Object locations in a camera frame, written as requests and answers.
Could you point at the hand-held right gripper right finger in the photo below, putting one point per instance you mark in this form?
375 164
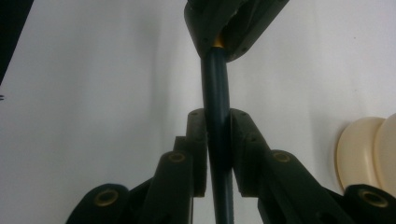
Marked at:
274 186

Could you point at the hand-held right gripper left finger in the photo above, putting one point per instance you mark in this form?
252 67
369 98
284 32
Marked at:
182 174

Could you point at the long gold-ferrule makeup brush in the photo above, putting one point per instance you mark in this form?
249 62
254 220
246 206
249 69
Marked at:
216 87

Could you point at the cream ribbed brush holder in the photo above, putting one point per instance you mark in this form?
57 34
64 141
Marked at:
361 155

